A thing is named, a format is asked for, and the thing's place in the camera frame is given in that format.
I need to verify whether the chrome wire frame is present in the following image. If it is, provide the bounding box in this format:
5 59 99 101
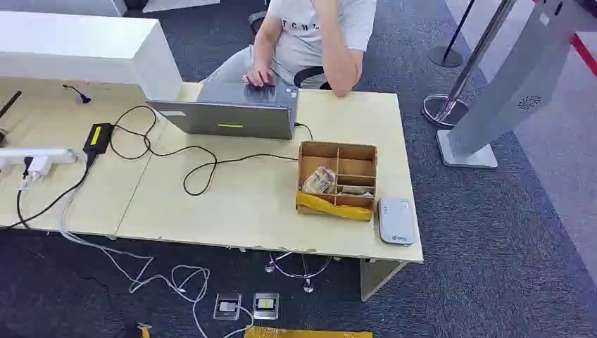
264 251 333 294

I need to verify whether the black stanchion post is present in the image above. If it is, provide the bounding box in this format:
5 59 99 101
427 0 477 69

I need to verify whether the person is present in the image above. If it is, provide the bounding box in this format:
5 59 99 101
201 0 378 98

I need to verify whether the grey kiosk stand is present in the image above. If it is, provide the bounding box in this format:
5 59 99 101
436 0 597 169

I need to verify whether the person's right hand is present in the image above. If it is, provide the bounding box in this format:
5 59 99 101
242 68 276 88

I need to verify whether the chrome stanchion post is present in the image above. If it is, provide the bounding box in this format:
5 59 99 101
422 0 517 129

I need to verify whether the white card reader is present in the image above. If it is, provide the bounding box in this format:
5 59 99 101
377 197 417 246

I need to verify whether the wooden compartment card box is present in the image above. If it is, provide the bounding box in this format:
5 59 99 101
295 141 378 222

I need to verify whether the black laptop power cable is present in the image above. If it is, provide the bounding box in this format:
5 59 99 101
108 105 314 197

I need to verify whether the white plug adapter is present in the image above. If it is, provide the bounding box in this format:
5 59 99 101
28 156 52 178

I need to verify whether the white panel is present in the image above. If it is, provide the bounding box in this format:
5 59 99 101
142 0 221 13

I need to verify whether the white power strip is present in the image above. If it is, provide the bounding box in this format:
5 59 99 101
0 147 78 170

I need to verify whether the black plug with cable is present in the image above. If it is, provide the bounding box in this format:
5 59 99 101
16 156 34 230

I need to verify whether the stack of printed cards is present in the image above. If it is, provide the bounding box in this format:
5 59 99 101
301 165 337 195

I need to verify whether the black power adapter yellow label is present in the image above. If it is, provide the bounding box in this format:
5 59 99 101
82 123 115 156

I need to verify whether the printed card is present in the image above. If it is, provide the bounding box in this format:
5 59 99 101
337 185 375 198

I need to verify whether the steel floor socket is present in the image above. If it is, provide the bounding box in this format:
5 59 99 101
252 292 280 321
213 292 243 321

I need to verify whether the black mains cable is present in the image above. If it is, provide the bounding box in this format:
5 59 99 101
0 154 96 230

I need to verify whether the yellow sheet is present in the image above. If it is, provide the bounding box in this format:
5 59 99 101
244 325 374 338

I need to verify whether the grey laptop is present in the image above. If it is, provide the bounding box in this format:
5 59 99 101
146 82 300 141

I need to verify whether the pale desk leg panel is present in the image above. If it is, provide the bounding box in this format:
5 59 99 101
359 258 408 302

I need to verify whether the black rod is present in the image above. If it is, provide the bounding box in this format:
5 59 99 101
0 90 23 120

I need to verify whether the white desk cabinet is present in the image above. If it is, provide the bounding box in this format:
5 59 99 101
0 10 184 101

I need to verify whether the white cable bundle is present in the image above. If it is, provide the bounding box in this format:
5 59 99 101
58 154 255 338

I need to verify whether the red tape strip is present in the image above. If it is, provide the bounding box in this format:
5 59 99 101
570 33 597 78

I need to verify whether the short black cable stub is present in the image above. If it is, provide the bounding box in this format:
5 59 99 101
62 84 92 104

